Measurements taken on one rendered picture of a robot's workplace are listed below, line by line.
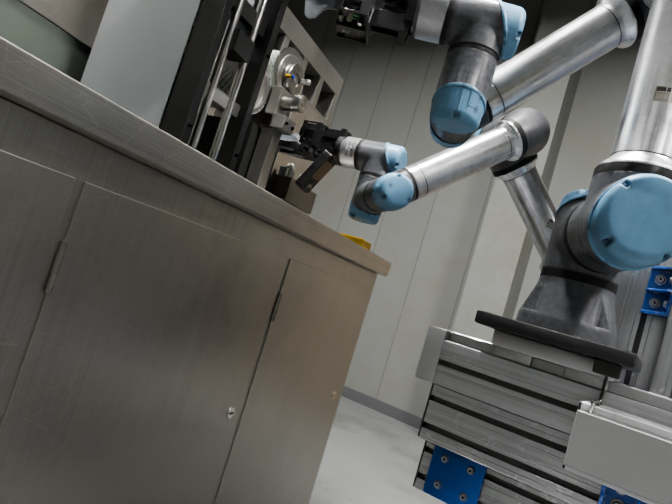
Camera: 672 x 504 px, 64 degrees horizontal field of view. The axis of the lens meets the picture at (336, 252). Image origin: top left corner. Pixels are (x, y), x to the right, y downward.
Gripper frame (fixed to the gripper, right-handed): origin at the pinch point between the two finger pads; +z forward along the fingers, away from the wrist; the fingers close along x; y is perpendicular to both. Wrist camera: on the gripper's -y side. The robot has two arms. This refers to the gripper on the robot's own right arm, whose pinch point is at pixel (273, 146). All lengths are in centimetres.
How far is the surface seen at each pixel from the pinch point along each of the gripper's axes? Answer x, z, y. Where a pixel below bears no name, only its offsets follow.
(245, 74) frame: 34.8, -12.3, 3.4
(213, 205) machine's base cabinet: 53, -28, -24
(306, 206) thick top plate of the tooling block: -16.2, -5.8, -10.7
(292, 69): 8.9, -4.5, 17.2
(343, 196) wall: -307, 119, 50
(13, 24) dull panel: 52, 31, 0
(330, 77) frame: -71, 31, 52
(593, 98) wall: -279, -57, 152
